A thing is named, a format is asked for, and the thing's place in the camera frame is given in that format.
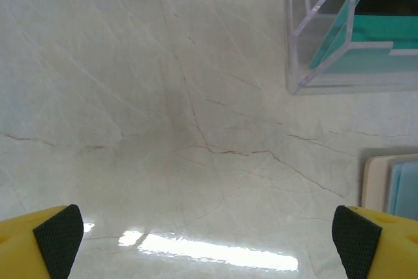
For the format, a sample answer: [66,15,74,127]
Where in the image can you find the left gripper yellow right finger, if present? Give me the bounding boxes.
[332,205,418,279]

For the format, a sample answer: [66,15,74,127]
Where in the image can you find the clear acrylic card box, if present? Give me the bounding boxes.
[282,0,418,96]

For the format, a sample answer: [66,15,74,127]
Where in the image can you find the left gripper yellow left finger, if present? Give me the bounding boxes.
[0,204,84,279]

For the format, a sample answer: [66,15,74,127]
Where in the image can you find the teal credit card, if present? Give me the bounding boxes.
[308,0,418,74]

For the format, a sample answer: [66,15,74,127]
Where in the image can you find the beige card holder blue sleeves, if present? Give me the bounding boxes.
[361,153,418,220]

